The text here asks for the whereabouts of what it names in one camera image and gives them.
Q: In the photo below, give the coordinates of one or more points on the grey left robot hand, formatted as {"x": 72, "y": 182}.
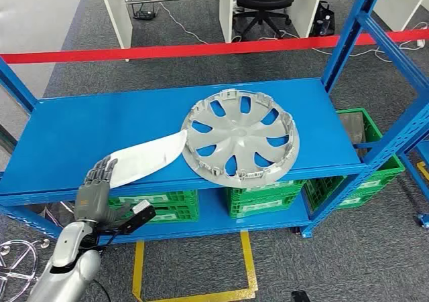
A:
{"x": 91, "y": 200}

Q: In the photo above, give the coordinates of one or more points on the white curved plastic part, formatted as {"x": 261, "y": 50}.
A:
{"x": 144, "y": 158}

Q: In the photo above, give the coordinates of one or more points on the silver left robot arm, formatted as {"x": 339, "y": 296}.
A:
{"x": 66, "y": 273}

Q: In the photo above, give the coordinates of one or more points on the blue metal shelf rack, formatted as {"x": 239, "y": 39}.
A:
{"x": 424, "y": 149}
{"x": 100, "y": 131}

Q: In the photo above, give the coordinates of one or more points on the chrome stool base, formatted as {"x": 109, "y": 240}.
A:
{"x": 66, "y": 207}

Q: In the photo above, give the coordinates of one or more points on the black seat chrome stool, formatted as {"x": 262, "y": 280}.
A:
{"x": 44, "y": 243}

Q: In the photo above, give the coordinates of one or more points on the white desk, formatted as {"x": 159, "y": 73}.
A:
{"x": 307, "y": 7}
{"x": 115, "y": 16}
{"x": 399, "y": 3}

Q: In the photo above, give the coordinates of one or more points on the black router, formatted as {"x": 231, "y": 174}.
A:
{"x": 144, "y": 14}

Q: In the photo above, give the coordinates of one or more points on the grey wheel cover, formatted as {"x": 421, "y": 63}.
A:
{"x": 234, "y": 138}

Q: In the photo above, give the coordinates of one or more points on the red barrier tape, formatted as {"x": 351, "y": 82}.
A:
{"x": 201, "y": 49}

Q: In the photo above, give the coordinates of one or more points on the yellow floor tape square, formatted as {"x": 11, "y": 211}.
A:
{"x": 423, "y": 170}
{"x": 249, "y": 264}

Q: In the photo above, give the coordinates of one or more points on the black bag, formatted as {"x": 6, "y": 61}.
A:
{"x": 323, "y": 20}

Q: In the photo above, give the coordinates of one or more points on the white power strip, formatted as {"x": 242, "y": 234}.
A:
{"x": 421, "y": 42}

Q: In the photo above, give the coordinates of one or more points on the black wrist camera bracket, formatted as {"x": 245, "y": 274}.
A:
{"x": 137, "y": 222}

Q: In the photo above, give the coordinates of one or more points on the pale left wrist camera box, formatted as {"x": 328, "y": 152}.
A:
{"x": 140, "y": 207}

